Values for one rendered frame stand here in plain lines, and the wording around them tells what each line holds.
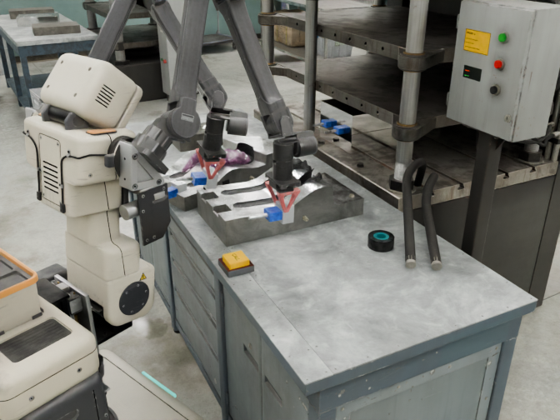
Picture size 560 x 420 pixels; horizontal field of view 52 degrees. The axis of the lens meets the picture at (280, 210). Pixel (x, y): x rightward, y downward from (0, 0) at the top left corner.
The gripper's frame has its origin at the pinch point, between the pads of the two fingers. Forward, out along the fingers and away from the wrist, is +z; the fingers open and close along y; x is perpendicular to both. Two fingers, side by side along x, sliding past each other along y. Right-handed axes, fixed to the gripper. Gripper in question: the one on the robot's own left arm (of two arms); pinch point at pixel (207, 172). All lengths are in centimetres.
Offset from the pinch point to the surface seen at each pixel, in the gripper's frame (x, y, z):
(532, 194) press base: -144, -15, 10
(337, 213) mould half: -38.9, -20.5, 6.4
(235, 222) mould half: -2.3, -19.8, 6.4
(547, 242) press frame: -165, -19, 34
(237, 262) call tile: 3.3, -35.4, 9.1
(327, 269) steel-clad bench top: -21, -46, 8
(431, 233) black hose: -53, -48, -2
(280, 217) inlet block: -10.3, -31.2, -1.8
